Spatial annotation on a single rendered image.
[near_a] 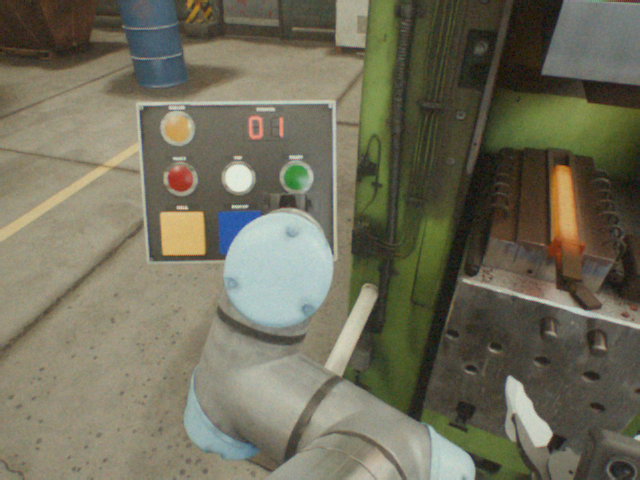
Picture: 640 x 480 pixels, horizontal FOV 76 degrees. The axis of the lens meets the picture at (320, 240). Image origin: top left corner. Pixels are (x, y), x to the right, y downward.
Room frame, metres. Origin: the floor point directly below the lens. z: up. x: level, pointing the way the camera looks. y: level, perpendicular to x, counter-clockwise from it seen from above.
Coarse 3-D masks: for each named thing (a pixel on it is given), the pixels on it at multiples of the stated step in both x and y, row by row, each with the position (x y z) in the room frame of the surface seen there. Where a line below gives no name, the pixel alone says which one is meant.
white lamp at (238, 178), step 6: (234, 168) 0.64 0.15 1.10; (240, 168) 0.64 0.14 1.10; (246, 168) 0.64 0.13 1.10; (228, 174) 0.63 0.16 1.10; (234, 174) 0.63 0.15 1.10; (240, 174) 0.63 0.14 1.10; (246, 174) 0.63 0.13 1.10; (228, 180) 0.63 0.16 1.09; (234, 180) 0.63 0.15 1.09; (240, 180) 0.63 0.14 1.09; (246, 180) 0.63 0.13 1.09; (234, 186) 0.62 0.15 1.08; (240, 186) 0.62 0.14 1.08; (246, 186) 0.62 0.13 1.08
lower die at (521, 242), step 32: (544, 160) 0.90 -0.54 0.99; (576, 160) 0.89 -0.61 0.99; (512, 192) 0.77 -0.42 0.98; (544, 192) 0.75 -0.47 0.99; (576, 192) 0.73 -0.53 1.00; (512, 224) 0.65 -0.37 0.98; (544, 224) 0.63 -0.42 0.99; (576, 224) 0.62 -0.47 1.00; (512, 256) 0.59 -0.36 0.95; (544, 256) 0.57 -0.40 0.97; (608, 256) 0.54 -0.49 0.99
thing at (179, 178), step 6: (174, 168) 0.63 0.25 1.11; (180, 168) 0.63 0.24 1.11; (186, 168) 0.64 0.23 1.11; (168, 174) 0.63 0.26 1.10; (174, 174) 0.63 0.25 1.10; (180, 174) 0.63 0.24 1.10; (186, 174) 0.63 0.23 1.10; (192, 174) 0.63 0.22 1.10; (168, 180) 0.62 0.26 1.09; (174, 180) 0.62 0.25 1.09; (180, 180) 0.62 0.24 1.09; (186, 180) 0.62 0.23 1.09; (192, 180) 0.63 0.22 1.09; (174, 186) 0.62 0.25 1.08; (180, 186) 0.62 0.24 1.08; (186, 186) 0.62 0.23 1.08
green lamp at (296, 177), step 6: (288, 168) 0.64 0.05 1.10; (294, 168) 0.64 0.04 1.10; (300, 168) 0.64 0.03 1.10; (288, 174) 0.63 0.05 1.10; (294, 174) 0.63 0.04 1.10; (300, 174) 0.63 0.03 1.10; (306, 174) 0.63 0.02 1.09; (288, 180) 0.63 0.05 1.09; (294, 180) 0.63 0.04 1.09; (300, 180) 0.63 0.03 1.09; (306, 180) 0.63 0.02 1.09; (288, 186) 0.62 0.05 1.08; (294, 186) 0.62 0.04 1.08; (300, 186) 0.62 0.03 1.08
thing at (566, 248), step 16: (560, 176) 0.79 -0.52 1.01; (560, 192) 0.72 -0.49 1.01; (560, 208) 0.66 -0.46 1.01; (560, 224) 0.61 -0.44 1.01; (560, 240) 0.55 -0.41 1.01; (576, 240) 0.56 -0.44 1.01; (560, 256) 0.52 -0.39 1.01; (576, 256) 0.51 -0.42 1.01; (560, 272) 0.50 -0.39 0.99; (576, 272) 0.47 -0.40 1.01; (560, 288) 0.46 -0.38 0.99; (576, 288) 0.46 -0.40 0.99
